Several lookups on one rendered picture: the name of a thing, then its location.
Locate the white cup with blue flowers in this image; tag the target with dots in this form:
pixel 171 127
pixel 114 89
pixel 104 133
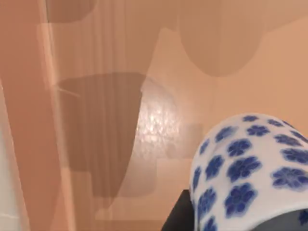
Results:
pixel 243 168

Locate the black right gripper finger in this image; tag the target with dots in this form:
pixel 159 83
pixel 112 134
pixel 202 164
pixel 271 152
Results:
pixel 179 214

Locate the shallow salmon-coloured box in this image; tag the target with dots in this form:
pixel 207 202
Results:
pixel 101 60

